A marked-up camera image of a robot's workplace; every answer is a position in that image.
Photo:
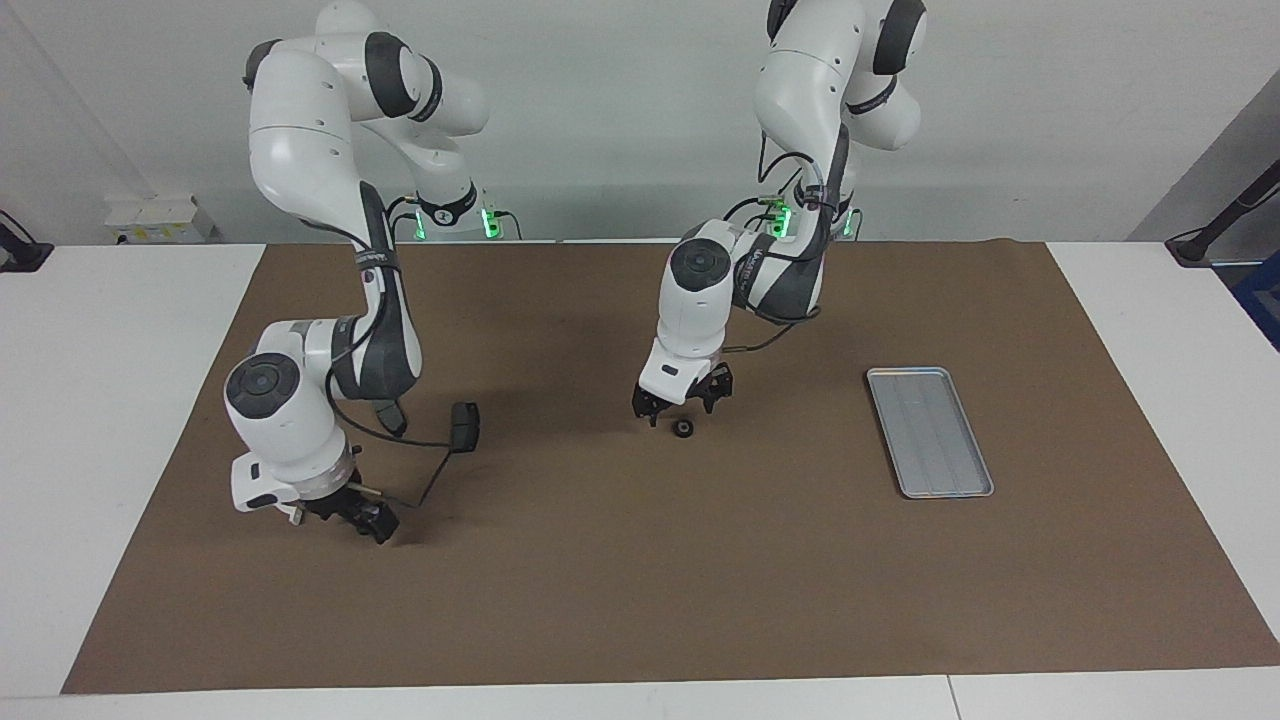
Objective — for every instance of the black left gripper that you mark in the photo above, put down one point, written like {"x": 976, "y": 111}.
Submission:
{"x": 690, "y": 385}

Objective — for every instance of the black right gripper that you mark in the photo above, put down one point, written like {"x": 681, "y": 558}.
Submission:
{"x": 335, "y": 505}

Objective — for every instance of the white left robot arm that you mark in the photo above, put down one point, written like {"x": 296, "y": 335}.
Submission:
{"x": 700, "y": 300}

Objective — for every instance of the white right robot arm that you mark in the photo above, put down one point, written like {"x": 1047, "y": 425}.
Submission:
{"x": 290, "y": 400}

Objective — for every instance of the silver metal tray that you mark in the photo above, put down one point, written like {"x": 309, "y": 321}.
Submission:
{"x": 930, "y": 432}

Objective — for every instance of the long dark brake pad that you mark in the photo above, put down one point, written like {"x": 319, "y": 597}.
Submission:
{"x": 393, "y": 418}

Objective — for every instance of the short dark brake pad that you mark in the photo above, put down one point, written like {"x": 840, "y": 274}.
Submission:
{"x": 465, "y": 428}

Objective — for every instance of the brown table mat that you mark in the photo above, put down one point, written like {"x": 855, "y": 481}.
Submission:
{"x": 640, "y": 560}

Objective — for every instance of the blue object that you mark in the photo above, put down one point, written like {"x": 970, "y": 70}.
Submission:
{"x": 1262, "y": 300}

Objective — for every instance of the white wall box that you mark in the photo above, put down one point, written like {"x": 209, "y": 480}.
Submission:
{"x": 160, "y": 220}

